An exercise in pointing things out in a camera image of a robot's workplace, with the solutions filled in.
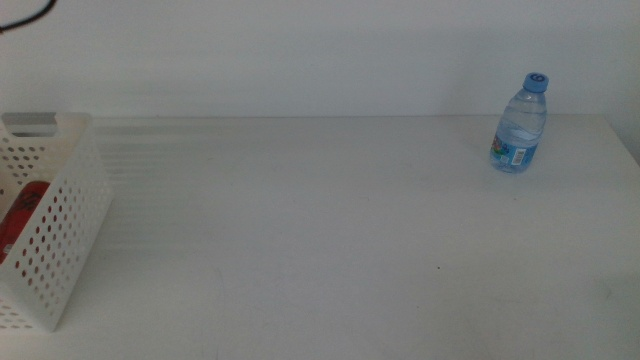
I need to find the clear water bottle blue cap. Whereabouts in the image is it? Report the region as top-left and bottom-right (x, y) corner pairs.
(488, 72), (550, 175)

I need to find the red soda can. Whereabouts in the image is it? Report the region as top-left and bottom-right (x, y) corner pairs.
(0, 180), (52, 266)

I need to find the white perforated plastic basket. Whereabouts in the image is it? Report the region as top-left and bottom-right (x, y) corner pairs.
(0, 112), (114, 334)

